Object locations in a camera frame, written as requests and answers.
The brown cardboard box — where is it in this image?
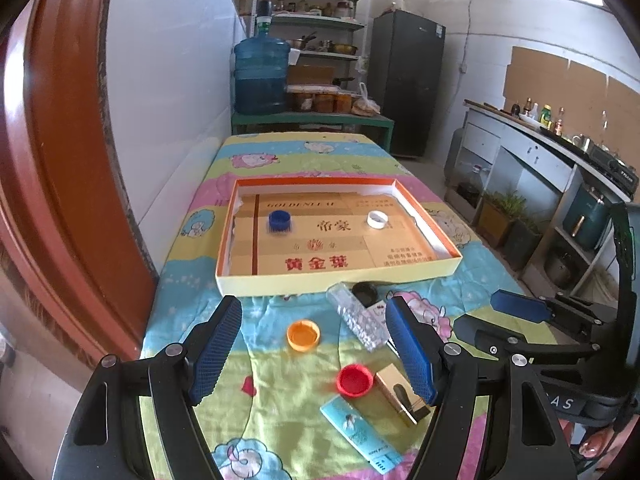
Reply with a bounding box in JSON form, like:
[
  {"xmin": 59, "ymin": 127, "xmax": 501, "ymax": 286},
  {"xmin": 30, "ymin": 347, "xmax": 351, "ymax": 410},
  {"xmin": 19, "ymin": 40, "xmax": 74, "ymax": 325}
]
[{"xmin": 287, "ymin": 65, "xmax": 336, "ymax": 86}]

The grey gas cylinder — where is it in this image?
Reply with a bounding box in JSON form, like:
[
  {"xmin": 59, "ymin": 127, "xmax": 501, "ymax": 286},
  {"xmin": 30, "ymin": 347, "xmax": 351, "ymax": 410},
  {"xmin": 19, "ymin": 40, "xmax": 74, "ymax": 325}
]
[{"xmin": 446, "ymin": 127, "xmax": 466, "ymax": 186}]

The green potted plant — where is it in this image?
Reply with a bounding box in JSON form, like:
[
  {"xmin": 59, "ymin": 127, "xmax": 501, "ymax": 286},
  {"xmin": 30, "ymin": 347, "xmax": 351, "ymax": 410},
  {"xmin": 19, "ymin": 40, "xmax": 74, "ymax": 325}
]
[
  {"xmin": 502, "ymin": 210, "xmax": 551, "ymax": 271},
  {"xmin": 477, "ymin": 191, "xmax": 526, "ymax": 248}
]

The red-brown wooden door frame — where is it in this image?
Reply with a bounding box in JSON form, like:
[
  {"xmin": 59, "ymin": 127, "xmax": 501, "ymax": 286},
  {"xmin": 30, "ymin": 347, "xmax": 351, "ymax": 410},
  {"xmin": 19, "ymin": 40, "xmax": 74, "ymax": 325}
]
[{"xmin": 0, "ymin": 0, "xmax": 161, "ymax": 366}]

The metal cooking pot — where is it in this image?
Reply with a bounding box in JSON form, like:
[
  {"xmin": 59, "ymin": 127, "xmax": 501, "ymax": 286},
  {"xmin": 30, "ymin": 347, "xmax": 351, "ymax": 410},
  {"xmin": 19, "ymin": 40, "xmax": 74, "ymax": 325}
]
[{"xmin": 542, "ymin": 250, "xmax": 576, "ymax": 288}]

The small gold box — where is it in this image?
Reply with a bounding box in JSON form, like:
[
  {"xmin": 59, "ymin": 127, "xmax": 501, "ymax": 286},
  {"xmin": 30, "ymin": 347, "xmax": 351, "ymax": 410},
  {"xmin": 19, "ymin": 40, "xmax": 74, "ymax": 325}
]
[{"xmin": 375, "ymin": 366, "xmax": 432, "ymax": 428}]

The person's right hand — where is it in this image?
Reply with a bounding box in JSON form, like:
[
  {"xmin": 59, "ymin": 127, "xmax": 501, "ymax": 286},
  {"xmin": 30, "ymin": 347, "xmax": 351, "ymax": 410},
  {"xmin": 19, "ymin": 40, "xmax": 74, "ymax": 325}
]
[{"xmin": 560, "ymin": 410, "xmax": 640, "ymax": 480}]

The white metal shelf rack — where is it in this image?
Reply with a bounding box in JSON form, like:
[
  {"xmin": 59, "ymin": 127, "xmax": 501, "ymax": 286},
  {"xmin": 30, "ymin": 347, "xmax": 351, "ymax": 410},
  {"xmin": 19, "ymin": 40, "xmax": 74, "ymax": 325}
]
[{"xmin": 252, "ymin": 0, "xmax": 373, "ymax": 111}]

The clear plastic bag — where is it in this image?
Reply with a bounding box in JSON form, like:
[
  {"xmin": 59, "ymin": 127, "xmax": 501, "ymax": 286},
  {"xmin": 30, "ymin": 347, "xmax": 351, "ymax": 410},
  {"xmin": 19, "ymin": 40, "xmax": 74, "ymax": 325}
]
[{"xmin": 350, "ymin": 81, "xmax": 381, "ymax": 117}]

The cardboard wall panel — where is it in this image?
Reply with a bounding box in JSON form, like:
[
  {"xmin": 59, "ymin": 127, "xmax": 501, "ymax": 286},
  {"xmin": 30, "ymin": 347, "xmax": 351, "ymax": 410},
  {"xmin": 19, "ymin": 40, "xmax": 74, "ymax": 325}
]
[
  {"xmin": 602, "ymin": 76, "xmax": 640, "ymax": 161},
  {"xmin": 565, "ymin": 60, "xmax": 611, "ymax": 133},
  {"xmin": 502, "ymin": 46, "xmax": 570, "ymax": 111}
]

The red bottle cap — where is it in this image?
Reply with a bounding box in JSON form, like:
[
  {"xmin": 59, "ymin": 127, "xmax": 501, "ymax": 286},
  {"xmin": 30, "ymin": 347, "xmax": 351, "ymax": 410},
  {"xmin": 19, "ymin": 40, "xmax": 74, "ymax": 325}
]
[{"xmin": 335, "ymin": 364, "xmax": 374, "ymax": 399}]

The blue water jug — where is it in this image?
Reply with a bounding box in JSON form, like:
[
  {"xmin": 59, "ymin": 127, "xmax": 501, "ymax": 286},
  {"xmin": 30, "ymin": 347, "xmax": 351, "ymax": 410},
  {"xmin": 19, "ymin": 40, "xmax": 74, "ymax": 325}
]
[{"xmin": 233, "ymin": 15, "xmax": 292, "ymax": 115}]

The teal floral lighter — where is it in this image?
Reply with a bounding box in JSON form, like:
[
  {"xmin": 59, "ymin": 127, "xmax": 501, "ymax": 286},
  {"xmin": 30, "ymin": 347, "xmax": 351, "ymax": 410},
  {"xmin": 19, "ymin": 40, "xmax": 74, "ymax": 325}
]
[{"xmin": 320, "ymin": 394, "xmax": 403, "ymax": 476}]

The orange-rimmed cardboard tray box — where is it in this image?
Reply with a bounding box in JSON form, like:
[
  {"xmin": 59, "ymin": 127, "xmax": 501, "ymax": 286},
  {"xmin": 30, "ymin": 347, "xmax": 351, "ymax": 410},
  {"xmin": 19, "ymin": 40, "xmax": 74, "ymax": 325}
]
[{"xmin": 215, "ymin": 176, "xmax": 463, "ymax": 297}]

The dark grey refrigerator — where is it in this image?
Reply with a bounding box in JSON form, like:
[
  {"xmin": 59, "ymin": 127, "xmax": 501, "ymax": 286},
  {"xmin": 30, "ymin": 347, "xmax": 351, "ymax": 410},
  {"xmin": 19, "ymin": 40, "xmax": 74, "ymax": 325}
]
[{"xmin": 367, "ymin": 10, "xmax": 447, "ymax": 158}]

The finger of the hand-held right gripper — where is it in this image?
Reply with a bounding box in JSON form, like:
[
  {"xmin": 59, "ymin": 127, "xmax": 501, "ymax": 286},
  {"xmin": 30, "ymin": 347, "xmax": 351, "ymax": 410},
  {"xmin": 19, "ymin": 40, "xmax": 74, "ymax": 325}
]
[
  {"xmin": 452, "ymin": 314, "xmax": 607, "ymax": 367},
  {"xmin": 490, "ymin": 289, "xmax": 620, "ymax": 342}
]

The green bench table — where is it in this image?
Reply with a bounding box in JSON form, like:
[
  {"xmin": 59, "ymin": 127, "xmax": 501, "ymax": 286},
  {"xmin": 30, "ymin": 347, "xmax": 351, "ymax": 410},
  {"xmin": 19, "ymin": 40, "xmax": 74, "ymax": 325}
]
[{"xmin": 231, "ymin": 110, "xmax": 396, "ymax": 153}]

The black gas stove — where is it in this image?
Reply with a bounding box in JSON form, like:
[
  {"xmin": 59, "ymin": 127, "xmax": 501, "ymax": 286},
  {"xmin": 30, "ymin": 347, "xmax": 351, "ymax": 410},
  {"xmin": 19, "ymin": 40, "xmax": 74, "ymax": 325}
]
[{"xmin": 585, "ymin": 142, "xmax": 640, "ymax": 196}]

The black bottle cap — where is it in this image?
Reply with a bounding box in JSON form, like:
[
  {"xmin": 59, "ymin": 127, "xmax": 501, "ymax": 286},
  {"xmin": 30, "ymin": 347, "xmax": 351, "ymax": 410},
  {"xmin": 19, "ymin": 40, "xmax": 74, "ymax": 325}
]
[{"xmin": 351, "ymin": 282, "xmax": 381, "ymax": 307}]

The white kitchen counter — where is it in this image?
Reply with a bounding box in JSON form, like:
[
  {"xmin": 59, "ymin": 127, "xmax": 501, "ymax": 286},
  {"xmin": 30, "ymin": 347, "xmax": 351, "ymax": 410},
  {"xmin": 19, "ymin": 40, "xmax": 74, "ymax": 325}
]
[{"xmin": 457, "ymin": 100, "xmax": 640, "ymax": 301}]

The blue bottle cap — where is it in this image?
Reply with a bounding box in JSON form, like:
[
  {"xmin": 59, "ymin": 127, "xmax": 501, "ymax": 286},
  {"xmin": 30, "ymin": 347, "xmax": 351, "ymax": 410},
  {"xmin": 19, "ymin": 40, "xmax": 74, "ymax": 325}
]
[{"xmin": 267, "ymin": 210, "xmax": 293, "ymax": 235}]

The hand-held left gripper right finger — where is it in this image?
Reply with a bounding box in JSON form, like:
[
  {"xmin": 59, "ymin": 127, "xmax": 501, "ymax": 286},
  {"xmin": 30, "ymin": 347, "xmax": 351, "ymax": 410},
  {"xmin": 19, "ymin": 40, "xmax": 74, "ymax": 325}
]
[{"xmin": 385, "ymin": 295, "xmax": 576, "ymax": 480}]

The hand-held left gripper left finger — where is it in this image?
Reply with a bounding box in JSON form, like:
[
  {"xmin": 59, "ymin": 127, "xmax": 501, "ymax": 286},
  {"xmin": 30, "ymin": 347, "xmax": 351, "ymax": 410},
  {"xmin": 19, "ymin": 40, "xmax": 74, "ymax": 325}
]
[{"xmin": 52, "ymin": 295, "xmax": 243, "ymax": 480}]

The yellow-orange bottle cap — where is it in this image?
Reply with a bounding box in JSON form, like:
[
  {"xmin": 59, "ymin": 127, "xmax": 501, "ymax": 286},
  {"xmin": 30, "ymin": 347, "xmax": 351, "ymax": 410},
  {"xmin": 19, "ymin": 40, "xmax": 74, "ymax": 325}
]
[{"xmin": 286, "ymin": 320, "xmax": 321, "ymax": 352}]

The dark teal kitchen appliance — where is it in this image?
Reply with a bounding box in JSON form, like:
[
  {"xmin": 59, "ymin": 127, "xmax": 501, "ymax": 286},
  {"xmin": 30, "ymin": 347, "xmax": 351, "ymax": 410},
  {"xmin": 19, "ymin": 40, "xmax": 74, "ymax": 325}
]
[{"xmin": 562, "ymin": 185, "xmax": 611, "ymax": 251}]

